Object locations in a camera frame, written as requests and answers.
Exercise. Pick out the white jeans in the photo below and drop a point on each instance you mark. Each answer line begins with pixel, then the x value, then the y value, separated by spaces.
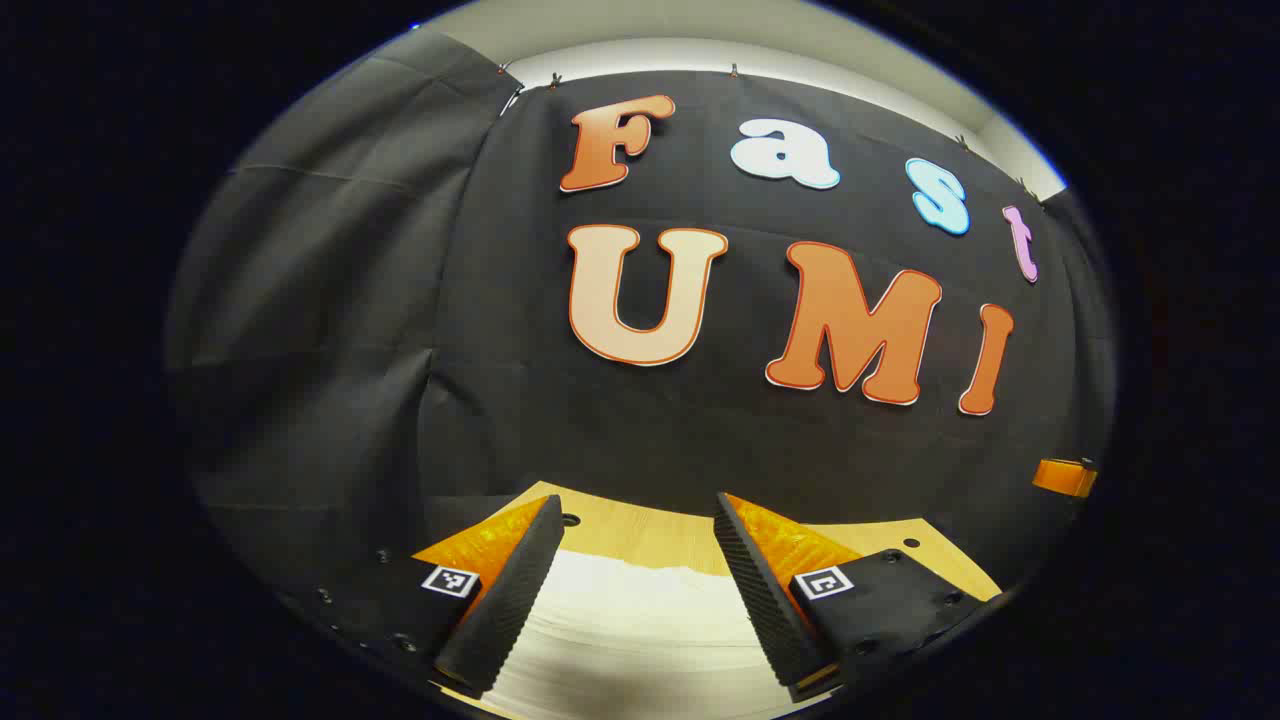
pixel 640 640

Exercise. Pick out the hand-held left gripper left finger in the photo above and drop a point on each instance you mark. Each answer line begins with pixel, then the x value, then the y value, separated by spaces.
pixel 510 590

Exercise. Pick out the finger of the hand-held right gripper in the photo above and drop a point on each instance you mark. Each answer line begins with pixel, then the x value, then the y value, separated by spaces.
pixel 1063 477

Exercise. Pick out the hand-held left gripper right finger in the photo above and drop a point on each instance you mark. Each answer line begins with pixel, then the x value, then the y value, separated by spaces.
pixel 765 590

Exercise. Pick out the black backdrop cloth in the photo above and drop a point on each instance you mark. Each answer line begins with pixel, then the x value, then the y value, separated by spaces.
pixel 500 420

